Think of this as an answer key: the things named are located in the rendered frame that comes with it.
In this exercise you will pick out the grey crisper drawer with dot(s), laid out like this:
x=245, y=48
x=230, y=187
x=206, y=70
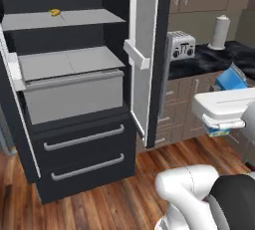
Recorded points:
x=73, y=99

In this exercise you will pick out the black fridge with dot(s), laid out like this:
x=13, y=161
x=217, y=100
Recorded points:
x=76, y=134

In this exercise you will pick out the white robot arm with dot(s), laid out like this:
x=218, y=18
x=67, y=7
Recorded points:
x=186, y=190

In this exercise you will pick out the grey shelf over crisper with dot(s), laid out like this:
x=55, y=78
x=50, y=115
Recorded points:
x=73, y=62

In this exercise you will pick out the white fridge door bin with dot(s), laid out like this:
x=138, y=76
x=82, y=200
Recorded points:
x=136, y=54

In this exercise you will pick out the white paper towel roll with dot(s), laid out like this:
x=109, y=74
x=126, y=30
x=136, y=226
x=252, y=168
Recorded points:
x=220, y=31

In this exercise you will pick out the fridge door with white lining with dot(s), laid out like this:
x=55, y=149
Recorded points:
x=146, y=84

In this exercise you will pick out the brown counter drawer front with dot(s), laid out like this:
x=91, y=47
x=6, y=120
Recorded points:
x=164, y=136
x=172, y=92
x=167, y=114

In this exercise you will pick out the small yellow food item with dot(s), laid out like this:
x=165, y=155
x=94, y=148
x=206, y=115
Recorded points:
x=55, y=12

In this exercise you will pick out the narrow black fridge door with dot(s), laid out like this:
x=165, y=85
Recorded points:
x=13, y=131

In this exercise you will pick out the thin grey fridge shelf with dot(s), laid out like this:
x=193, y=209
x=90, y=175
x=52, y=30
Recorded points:
x=83, y=17

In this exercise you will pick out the brown base cupboard door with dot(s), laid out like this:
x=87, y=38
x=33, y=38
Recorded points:
x=191, y=114

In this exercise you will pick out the black freezer drawer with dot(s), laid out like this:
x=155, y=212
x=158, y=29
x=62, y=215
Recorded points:
x=93, y=182
x=83, y=126

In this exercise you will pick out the blue milk carton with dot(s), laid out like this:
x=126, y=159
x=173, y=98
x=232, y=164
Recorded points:
x=229, y=79

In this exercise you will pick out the silver toaster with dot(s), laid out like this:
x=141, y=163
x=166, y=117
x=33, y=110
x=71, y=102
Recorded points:
x=181, y=45

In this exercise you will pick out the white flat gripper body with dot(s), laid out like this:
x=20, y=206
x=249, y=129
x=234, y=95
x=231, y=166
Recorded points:
x=225, y=103

